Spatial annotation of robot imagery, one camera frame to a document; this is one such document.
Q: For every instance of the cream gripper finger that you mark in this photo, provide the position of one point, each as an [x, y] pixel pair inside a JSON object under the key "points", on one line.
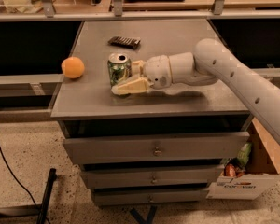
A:
{"points": [[138, 67], [132, 85]]}

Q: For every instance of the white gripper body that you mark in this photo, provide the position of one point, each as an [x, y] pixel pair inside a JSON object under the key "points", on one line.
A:
{"points": [[157, 70]]}

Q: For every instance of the green soda can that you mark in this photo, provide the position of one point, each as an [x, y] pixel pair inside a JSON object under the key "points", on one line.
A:
{"points": [[119, 68]]}

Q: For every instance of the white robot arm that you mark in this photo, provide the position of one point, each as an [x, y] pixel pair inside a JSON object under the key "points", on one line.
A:
{"points": [[209, 62]]}

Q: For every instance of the dark chocolate bar wrapper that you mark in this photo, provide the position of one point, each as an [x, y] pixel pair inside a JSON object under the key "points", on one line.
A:
{"points": [[125, 42]]}

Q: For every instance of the orange ball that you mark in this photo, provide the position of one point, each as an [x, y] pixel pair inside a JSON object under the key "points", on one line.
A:
{"points": [[73, 67]]}

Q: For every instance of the grey drawer cabinet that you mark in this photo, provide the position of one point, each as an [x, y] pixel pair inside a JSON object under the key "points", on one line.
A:
{"points": [[86, 107]]}

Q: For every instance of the top grey drawer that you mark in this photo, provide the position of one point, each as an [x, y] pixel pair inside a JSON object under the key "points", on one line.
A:
{"points": [[168, 147]]}

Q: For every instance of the grey drawer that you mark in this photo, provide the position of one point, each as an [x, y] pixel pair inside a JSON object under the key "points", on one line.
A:
{"points": [[168, 147], [149, 177], [148, 196]]}

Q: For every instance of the middle grey drawer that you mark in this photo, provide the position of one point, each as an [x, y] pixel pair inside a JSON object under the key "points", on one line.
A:
{"points": [[149, 177]]}

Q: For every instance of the bottom grey drawer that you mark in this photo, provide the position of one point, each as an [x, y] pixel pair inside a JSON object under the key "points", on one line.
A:
{"points": [[148, 196]]}

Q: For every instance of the green snack bag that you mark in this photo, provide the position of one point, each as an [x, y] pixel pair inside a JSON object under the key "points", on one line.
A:
{"points": [[243, 154]]}

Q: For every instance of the cardboard box with snacks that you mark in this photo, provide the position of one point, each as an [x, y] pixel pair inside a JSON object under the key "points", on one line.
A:
{"points": [[261, 172]]}

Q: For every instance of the wooden shelf with rail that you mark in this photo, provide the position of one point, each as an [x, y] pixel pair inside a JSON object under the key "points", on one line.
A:
{"points": [[99, 10]]}

